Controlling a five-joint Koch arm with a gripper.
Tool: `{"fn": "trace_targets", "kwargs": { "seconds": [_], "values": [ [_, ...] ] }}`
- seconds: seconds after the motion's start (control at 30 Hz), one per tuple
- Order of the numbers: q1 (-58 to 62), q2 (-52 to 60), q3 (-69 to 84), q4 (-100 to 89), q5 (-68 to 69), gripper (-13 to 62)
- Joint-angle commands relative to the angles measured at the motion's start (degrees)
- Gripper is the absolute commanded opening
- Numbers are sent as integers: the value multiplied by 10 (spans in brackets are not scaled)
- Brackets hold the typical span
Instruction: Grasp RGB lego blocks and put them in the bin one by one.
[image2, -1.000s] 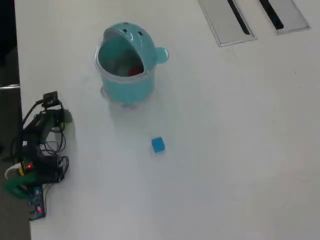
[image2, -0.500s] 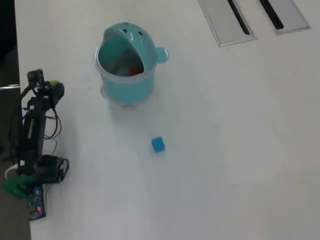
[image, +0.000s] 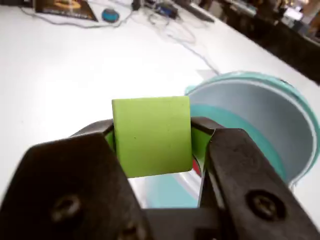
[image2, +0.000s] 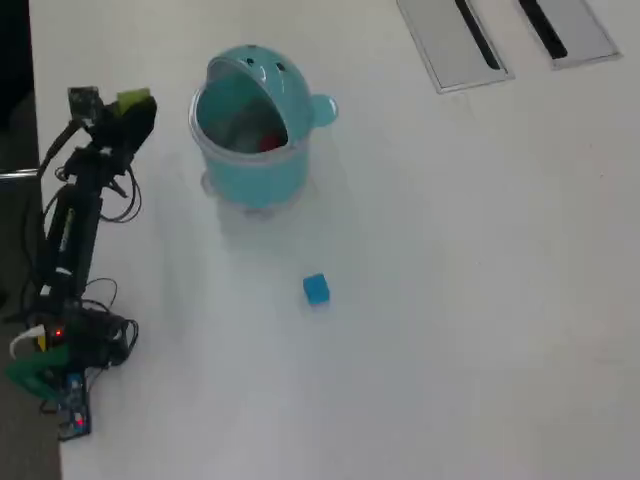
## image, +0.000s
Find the green cube block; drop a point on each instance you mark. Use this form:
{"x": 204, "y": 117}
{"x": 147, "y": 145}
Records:
{"x": 152, "y": 137}

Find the black electronic device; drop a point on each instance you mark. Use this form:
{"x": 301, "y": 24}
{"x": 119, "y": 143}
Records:
{"x": 166, "y": 9}

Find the blue round speaker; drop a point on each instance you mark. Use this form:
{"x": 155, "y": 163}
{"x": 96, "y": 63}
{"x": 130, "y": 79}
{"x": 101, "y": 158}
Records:
{"x": 110, "y": 14}

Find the teal whale-shaped bin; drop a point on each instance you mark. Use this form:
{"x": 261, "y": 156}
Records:
{"x": 262, "y": 117}

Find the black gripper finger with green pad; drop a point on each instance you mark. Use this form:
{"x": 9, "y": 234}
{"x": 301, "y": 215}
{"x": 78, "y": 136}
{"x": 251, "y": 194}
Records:
{"x": 65, "y": 180}
{"x": 245, "y": 175}

